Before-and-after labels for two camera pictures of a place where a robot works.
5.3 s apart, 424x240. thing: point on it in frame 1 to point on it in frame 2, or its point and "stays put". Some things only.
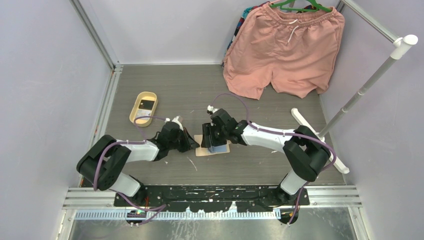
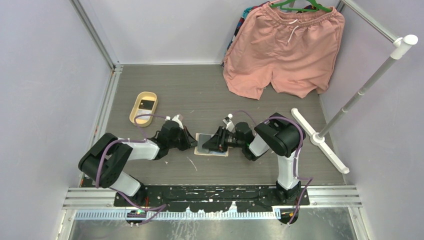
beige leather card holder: [202, 151] stays put
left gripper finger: [185, 148] stays put
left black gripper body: [181, 140] stays put
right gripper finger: [206, 135] to [215, 141]
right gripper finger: [217, 138] to [220, 149]
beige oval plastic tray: [144, 106] stays put
